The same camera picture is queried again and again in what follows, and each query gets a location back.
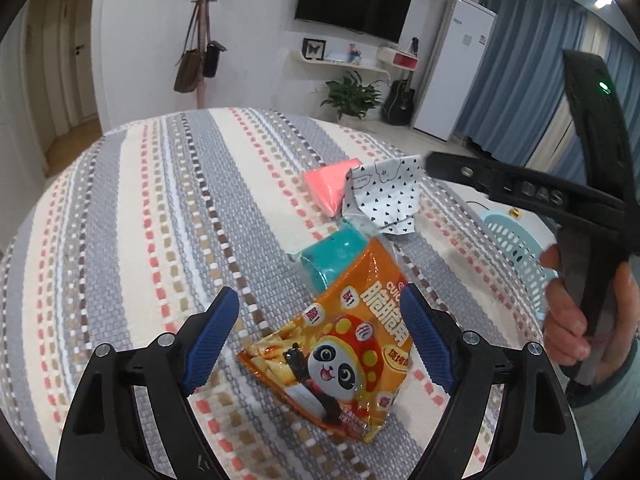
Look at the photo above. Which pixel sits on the black butterfly picture frame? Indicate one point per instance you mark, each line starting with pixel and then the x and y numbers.
pixel 314 49

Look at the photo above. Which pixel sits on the round ceiling light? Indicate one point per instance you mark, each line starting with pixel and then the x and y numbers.
pixel 602 1

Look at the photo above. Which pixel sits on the small colourful shelf ornament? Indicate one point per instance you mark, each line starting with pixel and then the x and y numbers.
pixel 354 53

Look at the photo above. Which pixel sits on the white hallway door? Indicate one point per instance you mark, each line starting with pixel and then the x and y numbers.
pixel 75 70

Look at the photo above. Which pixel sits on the brown hanging bag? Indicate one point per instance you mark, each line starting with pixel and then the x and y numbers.
pixel 187 72

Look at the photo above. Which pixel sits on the light blue plastic basket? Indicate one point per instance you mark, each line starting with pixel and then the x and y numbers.
pixel 520 255

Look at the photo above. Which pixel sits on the black hanging bag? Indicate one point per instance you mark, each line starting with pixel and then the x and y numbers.
pixel 212 60

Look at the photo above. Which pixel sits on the white standing air conditioner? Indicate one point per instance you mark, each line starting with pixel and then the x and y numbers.
pixel 450 70

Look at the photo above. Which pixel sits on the white pink wall box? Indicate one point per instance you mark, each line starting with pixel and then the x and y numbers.
pixel 400 62

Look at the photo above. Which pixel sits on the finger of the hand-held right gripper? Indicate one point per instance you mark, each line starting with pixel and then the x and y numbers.
pixel 460 170

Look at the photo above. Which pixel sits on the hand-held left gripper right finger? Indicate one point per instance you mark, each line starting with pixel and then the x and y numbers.
pixel 427 340

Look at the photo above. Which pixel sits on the black guitar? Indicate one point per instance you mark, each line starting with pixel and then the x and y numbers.
pixel 399 102

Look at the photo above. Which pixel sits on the person's right hand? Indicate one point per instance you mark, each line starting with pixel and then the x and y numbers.
pixel 562 320

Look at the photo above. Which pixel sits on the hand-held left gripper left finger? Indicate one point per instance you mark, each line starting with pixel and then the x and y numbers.
pixel 210 345

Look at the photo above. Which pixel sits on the green potted plant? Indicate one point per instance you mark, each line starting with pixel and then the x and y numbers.
pixel 350 97

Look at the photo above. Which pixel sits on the teal packet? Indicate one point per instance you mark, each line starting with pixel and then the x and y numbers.
pixel 335 255

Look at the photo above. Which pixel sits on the blue beige window curtain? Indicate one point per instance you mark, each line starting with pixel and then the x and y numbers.
pixel 525 85

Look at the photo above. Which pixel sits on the striped woven tablecloth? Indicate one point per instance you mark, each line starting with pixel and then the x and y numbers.
pixel 150 235

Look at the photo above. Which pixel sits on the orange snack packet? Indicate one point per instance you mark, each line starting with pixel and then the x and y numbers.
pixel 340 360

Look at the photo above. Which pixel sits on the white dotted pink paper box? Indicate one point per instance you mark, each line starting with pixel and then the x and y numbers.
pixel 380 195

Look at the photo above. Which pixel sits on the low white wall shelf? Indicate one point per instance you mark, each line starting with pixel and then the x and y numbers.
pixel 350 65

